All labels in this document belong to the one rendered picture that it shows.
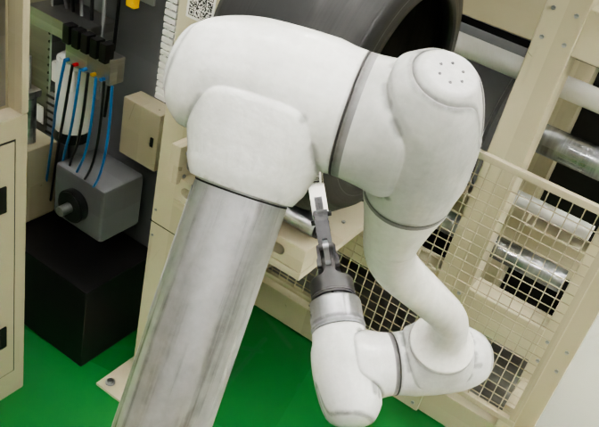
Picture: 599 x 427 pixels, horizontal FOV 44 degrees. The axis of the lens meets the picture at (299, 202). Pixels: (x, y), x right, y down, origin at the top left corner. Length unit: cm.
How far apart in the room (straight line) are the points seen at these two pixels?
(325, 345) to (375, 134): 56
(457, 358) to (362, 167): 53
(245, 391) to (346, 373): 126
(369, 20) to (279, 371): 147
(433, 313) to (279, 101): 45
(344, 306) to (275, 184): 53
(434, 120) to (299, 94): 13
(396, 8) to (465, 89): 66
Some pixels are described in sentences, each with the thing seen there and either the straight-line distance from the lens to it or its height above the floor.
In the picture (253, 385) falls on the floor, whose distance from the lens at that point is 244.
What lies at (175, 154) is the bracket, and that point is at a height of 93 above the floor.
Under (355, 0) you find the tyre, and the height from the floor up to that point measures 140.
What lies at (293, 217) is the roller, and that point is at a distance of 156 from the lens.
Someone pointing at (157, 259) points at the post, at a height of 51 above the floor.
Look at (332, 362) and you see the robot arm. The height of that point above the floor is 96.
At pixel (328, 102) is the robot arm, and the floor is 147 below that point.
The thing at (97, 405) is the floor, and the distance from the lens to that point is 233.
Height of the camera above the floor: 176
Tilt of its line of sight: 32 degrees down
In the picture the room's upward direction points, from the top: 14 degrees clockwise
